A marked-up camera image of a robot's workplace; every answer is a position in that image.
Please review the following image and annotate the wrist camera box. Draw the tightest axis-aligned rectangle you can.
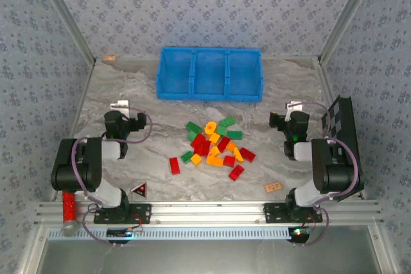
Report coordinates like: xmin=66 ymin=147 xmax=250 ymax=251
xmin=134 ymin=112 xmax=148 ymax=132
xmin=268 ymin=112 xmax=286 ymax=133

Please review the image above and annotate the slotted cable duct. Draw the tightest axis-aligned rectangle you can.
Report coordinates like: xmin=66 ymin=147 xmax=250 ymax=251
xmin=47 ymin=225 xmax=295 ymax=241

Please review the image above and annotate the red glitter cylinder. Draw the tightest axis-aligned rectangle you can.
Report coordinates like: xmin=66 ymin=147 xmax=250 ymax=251
xmin=60 ymin=190 xmax=80 ymax=238

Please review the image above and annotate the black checkerboard calibration board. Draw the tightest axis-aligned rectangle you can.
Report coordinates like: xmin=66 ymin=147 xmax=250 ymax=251
xmin=321 ymin=95 xmax=365 ymax=203

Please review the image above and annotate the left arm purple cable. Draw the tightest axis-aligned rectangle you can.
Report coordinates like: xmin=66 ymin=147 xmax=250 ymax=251
xmin=71 ymin=106 xmax=153 ymax=248

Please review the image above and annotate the aluminium mounting rail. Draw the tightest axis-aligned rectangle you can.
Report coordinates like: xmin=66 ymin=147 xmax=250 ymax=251
xmin=34 ymin=200 xmax=385 ymax=225

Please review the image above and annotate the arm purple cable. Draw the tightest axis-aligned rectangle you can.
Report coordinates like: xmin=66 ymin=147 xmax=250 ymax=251
xmin=71 ymin=106 xmax=153 ymax=248
xmin=300 ymin=101 xmax=359 ymax=248

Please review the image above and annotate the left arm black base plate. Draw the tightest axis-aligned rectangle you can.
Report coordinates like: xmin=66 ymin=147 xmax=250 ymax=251
xmin=92 ymin=203 xmax=152 ymax=225

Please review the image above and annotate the aluminium frame post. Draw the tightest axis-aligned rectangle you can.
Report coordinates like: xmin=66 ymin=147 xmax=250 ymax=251
xmin=31 ymin=0 xmax=97 ymax=65
xmin=317 ymin=0 xmax=383 ymax=65

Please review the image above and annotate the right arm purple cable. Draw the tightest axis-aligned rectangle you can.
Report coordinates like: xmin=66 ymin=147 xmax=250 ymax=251
xmin=300 ymin=101 xmax=359 ymax=248

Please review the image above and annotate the blue three-compartment bin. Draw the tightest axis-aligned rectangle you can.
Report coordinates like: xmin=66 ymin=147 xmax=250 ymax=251
xmin=155 ymin=46 xmax=264 ymax=103

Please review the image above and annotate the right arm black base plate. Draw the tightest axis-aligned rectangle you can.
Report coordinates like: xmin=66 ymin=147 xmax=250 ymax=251
xmin=263 ymin=202 xmax=324 ymax=223

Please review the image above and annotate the left wrist white bracket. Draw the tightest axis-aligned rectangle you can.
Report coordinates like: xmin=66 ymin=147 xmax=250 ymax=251
xmin=110 ymin=100 xmax=132 ymax=111

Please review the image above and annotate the triangular warning sign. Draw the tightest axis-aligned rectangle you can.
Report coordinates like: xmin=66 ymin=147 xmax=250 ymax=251
xmin=130 ymin=182 xmax=148 ymax=198

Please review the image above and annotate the long orange lego brick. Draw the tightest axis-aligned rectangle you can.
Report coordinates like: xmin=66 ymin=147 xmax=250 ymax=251
xmin=205 ymin=155 xmax=225 ymax=167

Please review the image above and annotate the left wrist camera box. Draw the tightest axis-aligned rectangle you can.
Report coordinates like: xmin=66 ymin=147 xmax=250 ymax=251
xmin=134 ymin=112 xmax=148 ymax=132

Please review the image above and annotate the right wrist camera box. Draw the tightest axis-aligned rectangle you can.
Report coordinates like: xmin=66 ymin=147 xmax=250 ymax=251
xmin=268 ymin=112 xmax=286 ymax=133

